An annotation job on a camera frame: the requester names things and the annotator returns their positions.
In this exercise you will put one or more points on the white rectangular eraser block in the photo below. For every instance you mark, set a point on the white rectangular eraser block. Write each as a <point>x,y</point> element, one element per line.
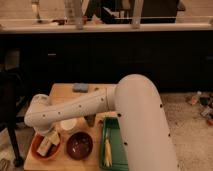
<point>49,140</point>

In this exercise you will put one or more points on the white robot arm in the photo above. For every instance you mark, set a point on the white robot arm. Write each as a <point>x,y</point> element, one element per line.
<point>141,117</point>

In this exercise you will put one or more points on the blue sponge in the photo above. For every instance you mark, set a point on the blue sponge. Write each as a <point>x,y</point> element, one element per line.
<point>81,87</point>

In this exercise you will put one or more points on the small metal cup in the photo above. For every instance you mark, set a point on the small metal cup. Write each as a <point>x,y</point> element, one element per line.
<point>90,120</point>

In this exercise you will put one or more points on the green plastic tray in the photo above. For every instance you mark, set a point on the green plastic tray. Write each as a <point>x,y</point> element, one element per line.
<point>111,130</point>

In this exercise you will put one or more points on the white round lid cup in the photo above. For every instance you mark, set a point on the white round lid cup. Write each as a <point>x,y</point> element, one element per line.
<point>68,125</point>

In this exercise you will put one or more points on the dark red bowl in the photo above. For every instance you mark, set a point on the dark red bowl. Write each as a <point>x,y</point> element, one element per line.
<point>79,146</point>

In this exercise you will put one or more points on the yellow corn cob toy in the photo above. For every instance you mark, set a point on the yellow corn cob toy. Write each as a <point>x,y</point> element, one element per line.
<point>107,154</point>

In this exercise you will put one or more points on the dark cabinet counter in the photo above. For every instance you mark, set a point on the dark cabinet counter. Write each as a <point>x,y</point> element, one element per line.
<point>175,61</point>

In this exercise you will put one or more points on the orange bowl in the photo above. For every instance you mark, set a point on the orange bowl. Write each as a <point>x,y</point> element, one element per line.
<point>53,151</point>

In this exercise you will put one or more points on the black office chair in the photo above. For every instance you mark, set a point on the black office chair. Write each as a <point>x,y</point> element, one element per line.
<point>15,92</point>

